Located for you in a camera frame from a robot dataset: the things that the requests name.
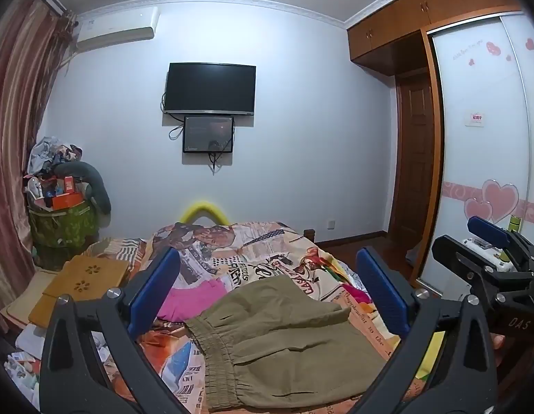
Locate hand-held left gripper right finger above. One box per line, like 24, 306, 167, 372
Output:
349, 247, 500, 414

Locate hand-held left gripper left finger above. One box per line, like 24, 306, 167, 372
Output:
39, 247, 203, 414

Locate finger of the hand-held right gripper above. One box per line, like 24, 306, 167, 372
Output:
432, 235, 501, 289
467, 216, 533, 259

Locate khaki pants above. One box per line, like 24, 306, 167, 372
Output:
185, 275, 390, 412

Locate person's right hand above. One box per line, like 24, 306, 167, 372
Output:
491, 334, 507, 369

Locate pink cloth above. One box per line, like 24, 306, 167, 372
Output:
156, 278, 233, 323

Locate wooden lap table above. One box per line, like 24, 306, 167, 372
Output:
28, 254, 130, 326

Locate yellow cloth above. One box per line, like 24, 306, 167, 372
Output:
416, 330, 449, 380

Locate yellow foam tube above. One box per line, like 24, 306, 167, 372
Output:
179, 199, 229, 227

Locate wooden door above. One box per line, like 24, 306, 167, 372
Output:
388, 71, 436, 238

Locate printed blanket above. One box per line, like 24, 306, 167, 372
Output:
83, 220, 449, 414

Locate green laundry basket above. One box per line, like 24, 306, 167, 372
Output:
28, 198, 99, 270

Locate grey long pillow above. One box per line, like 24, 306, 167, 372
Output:
53, 161, 112, 215

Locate orange box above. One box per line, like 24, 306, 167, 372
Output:
43, 190, 84, 211

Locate pile of papers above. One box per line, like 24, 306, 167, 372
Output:
3, 323, 110, 414

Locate small black monitor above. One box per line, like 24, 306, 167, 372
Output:
183, 115, 234, 155

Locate pile of clothes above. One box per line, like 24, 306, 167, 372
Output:
28, 137, 83, 175

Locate striped curtain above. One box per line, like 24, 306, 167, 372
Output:
0, 0, 76, 337

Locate white air conditioner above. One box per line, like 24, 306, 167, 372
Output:
74, 6, 161, 52

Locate black cable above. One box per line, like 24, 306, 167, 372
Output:
208, 140, 227, 177

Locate black wall television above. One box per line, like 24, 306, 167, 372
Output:
164, 62, 257, 117

